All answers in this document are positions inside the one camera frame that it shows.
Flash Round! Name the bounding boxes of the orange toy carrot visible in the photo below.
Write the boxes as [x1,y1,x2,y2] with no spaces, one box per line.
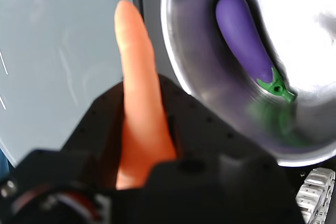
[114,0,178,190]

